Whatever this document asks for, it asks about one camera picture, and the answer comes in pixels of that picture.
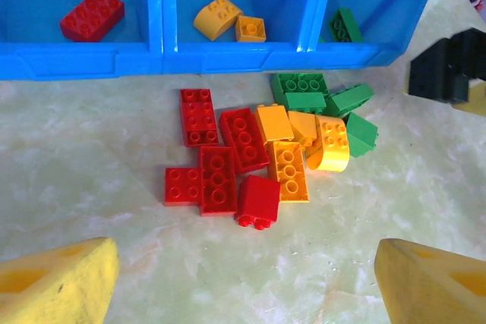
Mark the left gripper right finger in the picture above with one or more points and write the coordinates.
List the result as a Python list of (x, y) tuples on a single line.
[(433, 290)]

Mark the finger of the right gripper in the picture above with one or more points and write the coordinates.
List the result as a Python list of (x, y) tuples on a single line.
[(436, 73), (474, 54)]

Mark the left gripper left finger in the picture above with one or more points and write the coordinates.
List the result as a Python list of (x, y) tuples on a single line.
[(57, 286)]

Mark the green lego brick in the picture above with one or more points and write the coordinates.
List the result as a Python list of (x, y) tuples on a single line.
[(300, 84), (305, 102), (360, 135), (349, 99), (343, 26)]

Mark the yellow curved lego brick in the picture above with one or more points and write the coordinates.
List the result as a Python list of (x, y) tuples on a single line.
[(216, 16), (331, 145)]

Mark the small red lego brick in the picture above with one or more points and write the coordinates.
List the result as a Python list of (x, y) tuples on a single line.
[(182, 186)]

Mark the small yellow lego brick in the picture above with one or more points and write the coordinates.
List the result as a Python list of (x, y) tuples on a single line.
[(250, 29)]

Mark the blue three-compartment plastic bin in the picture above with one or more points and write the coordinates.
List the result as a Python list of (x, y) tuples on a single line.
[(159, 62)]

